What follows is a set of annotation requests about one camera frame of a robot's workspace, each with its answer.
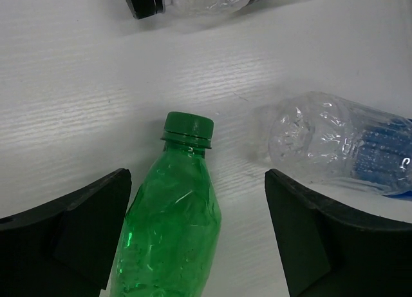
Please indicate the green plastic bottle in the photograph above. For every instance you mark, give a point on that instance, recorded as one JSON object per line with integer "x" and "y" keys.
{"x": 171, "y": 229}

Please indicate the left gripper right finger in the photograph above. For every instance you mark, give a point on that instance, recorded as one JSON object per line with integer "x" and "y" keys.
{"x": 330, "y": 249}

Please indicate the blue label water bottle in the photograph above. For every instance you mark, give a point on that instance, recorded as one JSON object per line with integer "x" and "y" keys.
{"x": 320, "y": 138}

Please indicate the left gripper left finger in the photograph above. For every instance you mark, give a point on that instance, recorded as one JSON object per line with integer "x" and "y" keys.
{"x": 66, "y": 246}

